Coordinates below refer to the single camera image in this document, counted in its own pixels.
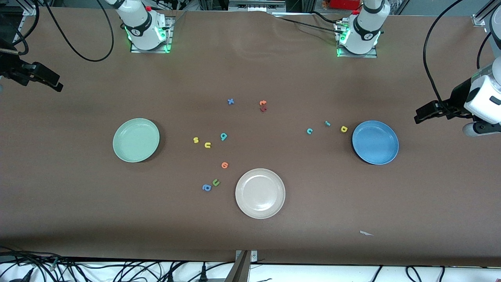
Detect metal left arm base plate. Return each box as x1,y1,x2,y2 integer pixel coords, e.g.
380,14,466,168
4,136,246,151
337,20,378,58

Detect beige plate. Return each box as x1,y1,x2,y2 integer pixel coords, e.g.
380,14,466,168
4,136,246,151
235,168,286,219

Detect light green plate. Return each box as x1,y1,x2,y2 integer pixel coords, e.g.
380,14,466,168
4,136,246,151
112,118,160,163

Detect thick black floor cable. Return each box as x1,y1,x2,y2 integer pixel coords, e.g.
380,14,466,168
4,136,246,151
0,246,59,282

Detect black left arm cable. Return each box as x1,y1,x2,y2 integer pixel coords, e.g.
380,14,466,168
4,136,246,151
423,0,493,118

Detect red box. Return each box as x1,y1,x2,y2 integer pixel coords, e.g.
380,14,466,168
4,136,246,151
329,0,362,10

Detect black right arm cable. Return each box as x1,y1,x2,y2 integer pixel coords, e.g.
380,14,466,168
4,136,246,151
43,0,115,62

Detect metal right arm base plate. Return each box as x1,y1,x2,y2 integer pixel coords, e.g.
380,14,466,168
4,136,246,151
130,16,173,53

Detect metal table edge bracket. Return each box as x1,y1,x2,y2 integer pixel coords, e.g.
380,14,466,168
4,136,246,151
225,250,259,282

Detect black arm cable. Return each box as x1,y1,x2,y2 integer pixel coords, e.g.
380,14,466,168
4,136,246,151
423,0,493,118
43,0,115,62

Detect black floor cable loop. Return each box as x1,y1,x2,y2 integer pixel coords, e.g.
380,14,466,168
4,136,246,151
405,266,423,282

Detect grey metal equipment box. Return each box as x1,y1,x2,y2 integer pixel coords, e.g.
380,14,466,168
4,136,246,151
228,0,287,13

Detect blue plate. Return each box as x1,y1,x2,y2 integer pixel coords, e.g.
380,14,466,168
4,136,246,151
351,120,400,165

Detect black base power cable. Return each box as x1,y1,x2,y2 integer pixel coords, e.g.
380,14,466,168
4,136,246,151
274,11,347,35

